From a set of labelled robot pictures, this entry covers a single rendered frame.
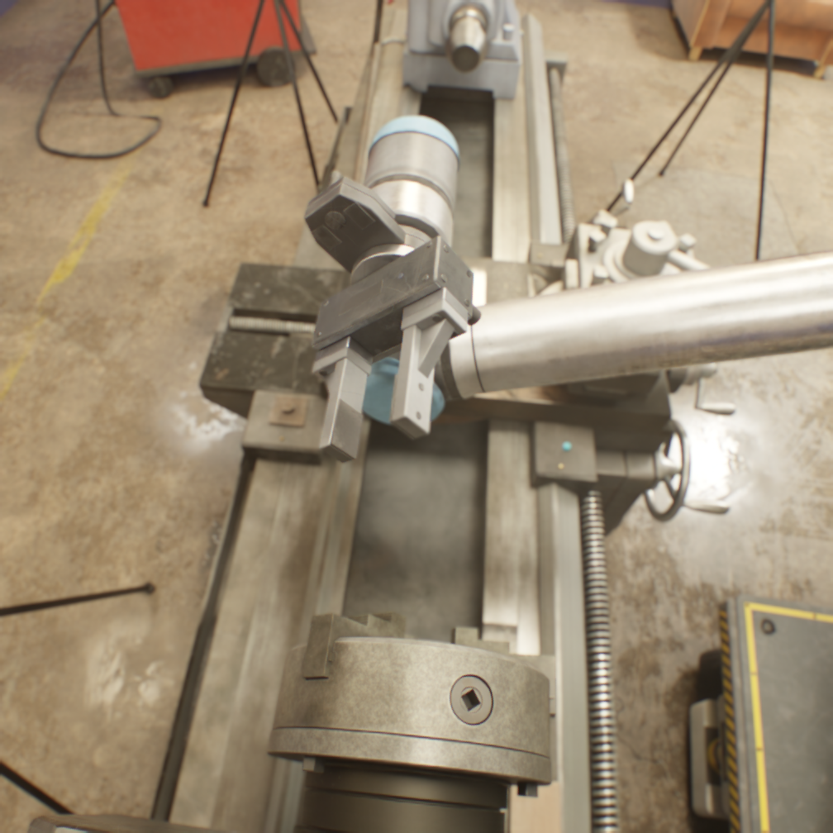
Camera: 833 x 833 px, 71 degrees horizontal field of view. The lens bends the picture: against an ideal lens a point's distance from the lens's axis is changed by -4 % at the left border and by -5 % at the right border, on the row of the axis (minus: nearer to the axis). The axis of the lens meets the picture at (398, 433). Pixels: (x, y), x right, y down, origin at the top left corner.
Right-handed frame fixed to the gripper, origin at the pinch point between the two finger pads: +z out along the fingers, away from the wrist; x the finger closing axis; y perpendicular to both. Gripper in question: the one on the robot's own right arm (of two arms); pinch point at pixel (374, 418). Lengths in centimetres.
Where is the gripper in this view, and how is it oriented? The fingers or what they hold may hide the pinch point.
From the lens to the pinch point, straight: 43.9
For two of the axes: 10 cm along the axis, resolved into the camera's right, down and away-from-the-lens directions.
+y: 6.4, 4.7, 6.2
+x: -7.7, 2.7, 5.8
